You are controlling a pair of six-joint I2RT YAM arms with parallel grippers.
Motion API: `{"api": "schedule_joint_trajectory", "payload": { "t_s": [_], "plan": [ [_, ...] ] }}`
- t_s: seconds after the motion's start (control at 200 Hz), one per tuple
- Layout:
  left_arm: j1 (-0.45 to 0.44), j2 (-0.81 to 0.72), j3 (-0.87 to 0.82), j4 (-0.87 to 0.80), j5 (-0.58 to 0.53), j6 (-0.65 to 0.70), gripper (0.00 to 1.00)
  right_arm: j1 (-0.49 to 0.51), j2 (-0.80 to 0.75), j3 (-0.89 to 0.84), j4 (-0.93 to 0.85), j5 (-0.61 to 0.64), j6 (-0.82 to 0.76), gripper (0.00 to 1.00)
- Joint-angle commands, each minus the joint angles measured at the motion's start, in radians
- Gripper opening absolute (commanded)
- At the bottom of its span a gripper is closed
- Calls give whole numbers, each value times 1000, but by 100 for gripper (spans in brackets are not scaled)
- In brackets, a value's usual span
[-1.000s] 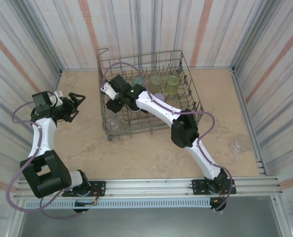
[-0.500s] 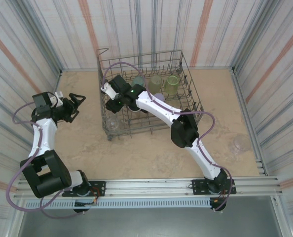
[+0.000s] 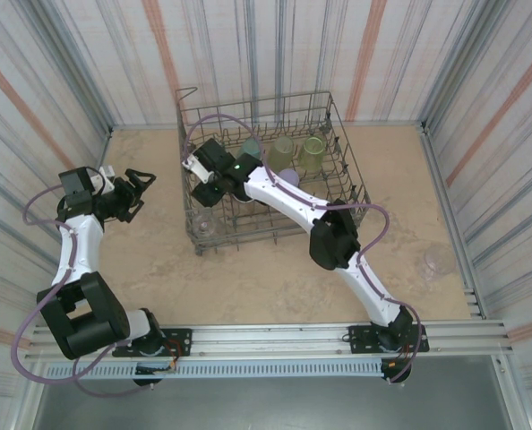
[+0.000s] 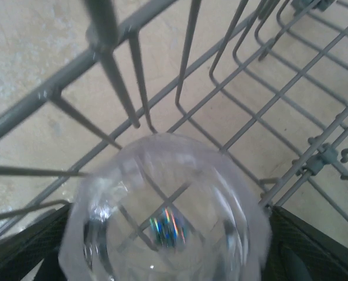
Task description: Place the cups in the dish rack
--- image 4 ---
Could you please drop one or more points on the clear drinking glass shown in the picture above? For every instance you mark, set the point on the clear drinking glass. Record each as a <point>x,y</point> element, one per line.
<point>162,175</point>

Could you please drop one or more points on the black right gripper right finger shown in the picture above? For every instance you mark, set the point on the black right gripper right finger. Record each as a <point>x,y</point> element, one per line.
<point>308,254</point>

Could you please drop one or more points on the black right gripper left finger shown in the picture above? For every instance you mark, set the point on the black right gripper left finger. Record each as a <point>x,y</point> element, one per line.
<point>21,257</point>

